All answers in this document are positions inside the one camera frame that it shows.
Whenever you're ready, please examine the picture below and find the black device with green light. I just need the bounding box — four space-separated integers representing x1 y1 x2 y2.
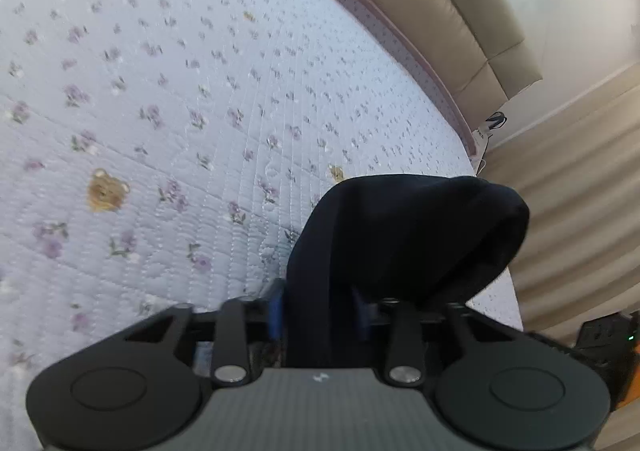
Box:
575 310 639 411

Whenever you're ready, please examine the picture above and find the beige pleated curtain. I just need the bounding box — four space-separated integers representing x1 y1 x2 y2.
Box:
474 65 640 347

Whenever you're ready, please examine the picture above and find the dark navy garment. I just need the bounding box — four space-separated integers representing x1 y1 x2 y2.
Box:
284 174 530 367

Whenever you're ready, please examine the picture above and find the beige padded headboard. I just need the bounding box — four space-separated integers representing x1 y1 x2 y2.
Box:
369 0 541 129

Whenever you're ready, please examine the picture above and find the white bag beside bed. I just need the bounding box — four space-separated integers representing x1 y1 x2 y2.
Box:
470 111 508 174

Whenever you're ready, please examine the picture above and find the floral quilted bed cover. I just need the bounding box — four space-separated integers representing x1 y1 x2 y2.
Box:
0 0 525 432

